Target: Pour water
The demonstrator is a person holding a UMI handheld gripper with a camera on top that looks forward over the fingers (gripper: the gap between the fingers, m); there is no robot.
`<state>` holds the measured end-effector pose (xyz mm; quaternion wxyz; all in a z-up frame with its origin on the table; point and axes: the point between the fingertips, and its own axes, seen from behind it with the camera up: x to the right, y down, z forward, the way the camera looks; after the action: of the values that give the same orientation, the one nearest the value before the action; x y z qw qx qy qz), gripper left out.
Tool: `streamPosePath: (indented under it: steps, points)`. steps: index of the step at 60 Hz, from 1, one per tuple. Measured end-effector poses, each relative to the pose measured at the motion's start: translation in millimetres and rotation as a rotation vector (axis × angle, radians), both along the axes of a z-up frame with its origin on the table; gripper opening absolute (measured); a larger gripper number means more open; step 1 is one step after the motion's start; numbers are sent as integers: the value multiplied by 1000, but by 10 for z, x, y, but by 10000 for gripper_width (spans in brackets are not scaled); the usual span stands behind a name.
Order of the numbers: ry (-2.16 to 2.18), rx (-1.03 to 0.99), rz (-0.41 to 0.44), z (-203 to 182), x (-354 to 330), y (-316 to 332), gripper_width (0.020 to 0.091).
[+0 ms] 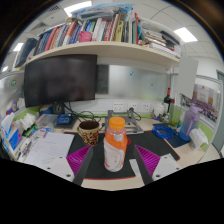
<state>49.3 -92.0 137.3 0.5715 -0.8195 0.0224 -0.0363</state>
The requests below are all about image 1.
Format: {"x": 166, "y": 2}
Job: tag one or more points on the flat round red coaster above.
{"x": 128, "y": 141}

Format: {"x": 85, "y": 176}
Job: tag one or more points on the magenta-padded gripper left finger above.
{"x": 60, "y": 166}

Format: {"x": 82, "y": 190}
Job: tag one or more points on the white paper notebook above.
{"x": 50, "y": 146}

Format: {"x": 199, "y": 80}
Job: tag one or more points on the dark blue mouse pad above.
{"x": 178, "y": 140}

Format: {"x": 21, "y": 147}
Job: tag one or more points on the white paper slip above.
{"x": 134, "y": 166}

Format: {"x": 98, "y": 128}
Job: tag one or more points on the white tissue pack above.
{"x": 198, "y": 138}
{"x": 26, "y": 121}

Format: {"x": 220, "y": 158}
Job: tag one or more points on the blue electronic device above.
{"x": 64, "y": 119}

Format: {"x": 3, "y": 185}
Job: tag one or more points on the white jar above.
{"x": 158, "y": 110}

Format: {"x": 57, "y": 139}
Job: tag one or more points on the dark wine bottle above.
{"x": 167, "y": 99}

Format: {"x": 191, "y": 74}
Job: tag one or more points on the wooden shelf with books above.
{"x": 100, "y": 48}

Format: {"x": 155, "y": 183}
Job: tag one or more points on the clear plastic box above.
{"x": 46, "y": 120}

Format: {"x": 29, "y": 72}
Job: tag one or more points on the white wall outlet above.
{"x": 133, "y": 107}
{"x": 118, "y": 107}
{"x": 145, "y": 108}

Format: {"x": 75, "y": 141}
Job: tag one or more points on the orange-capped drink bottle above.
{"x": 115, "y": 146}

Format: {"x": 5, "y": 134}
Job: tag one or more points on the patterned brown mug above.
{"x": 88, "y": 133}

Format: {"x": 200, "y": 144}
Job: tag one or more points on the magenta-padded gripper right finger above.
{"x": 165, "y": 166}

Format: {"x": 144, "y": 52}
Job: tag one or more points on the group photo poster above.
{"x": 203, "y": 101}

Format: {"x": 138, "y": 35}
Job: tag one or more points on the green translucent cup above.
{"x": 175, "y": 116}

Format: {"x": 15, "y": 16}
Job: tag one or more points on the black computer monitor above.
{"x": 60, "y": 80}

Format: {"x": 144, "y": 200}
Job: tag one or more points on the grey metal laptop stand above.
{"x": 133, "y": 125}

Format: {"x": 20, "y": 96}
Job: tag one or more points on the black desk mat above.
{"x": 100, "y": 166}

